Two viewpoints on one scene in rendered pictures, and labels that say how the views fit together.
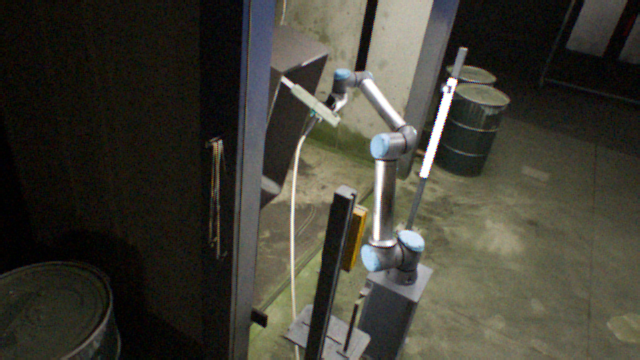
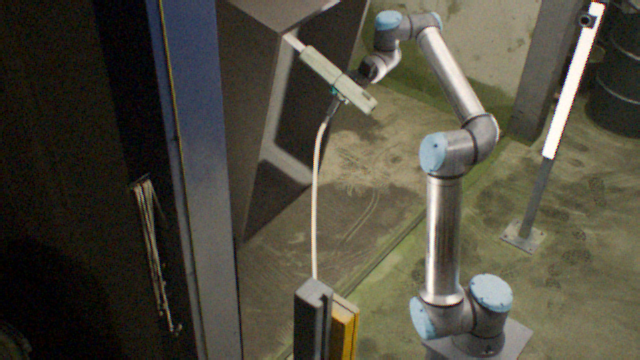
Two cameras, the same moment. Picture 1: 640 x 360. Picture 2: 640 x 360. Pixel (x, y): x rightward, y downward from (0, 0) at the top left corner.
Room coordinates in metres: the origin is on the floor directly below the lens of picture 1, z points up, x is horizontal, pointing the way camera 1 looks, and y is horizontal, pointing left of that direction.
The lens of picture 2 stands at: (0.36, -0.27, 2.67)
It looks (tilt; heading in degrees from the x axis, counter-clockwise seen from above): 41 degrees down; 12
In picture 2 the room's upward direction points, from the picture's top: 2 degrees clockwise
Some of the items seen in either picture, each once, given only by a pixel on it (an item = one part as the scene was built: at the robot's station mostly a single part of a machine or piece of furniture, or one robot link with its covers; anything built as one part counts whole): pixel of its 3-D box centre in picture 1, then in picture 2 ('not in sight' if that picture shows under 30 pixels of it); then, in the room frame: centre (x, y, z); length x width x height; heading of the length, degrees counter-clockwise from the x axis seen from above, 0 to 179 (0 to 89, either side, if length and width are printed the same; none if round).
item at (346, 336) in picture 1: (335, 307); not in sight; (1.33, -0.16, 0.95); 0.26 x 0.15 x 0.32; 65
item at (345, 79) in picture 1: (342, 80); (390, 30); (2.51, -0.06, 1.52); 0.12 x 0.09 x 0.12; 119
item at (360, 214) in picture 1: (343, 235); (327, 339); (1.24, -0.12, 1.42); 0.12 x 0.06 x 0.26; 65
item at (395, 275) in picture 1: (402, 267); (480, 327); (1.95, -0.56, 0.69); 0.19 x 0.19 x 0.10
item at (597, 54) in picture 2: (427, 136); (579, 68); (4.92, -1.22, 0.14); 0.31 x 0.29 x 0.28; 155
